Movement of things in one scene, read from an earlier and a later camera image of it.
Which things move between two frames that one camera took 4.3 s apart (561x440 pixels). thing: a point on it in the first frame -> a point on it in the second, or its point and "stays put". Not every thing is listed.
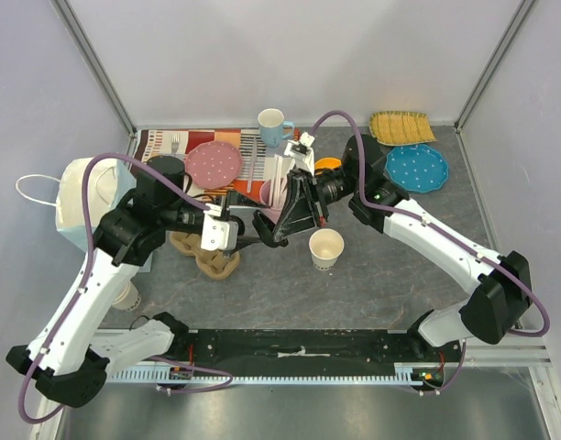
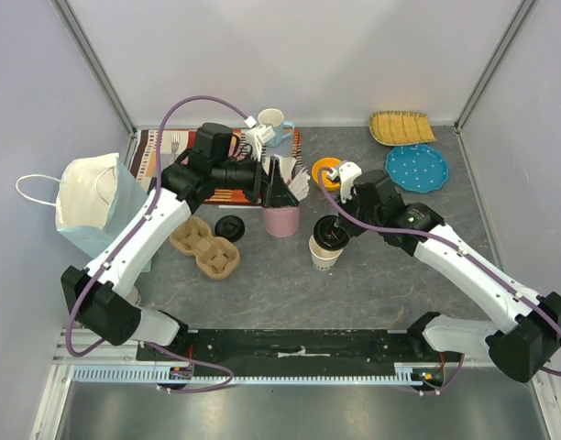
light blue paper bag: [109, 179] stays put
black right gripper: [312, 197] -> [352, 225]
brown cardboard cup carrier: [214, 264] stays put
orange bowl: [326, 163] stays put
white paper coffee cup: [325, 246] stays put
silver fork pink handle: [175, 143] stays put
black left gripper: [242, 241] -> [270, 189]
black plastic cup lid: [264, 226] -> [329, 236]
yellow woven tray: [397, 127] stays put
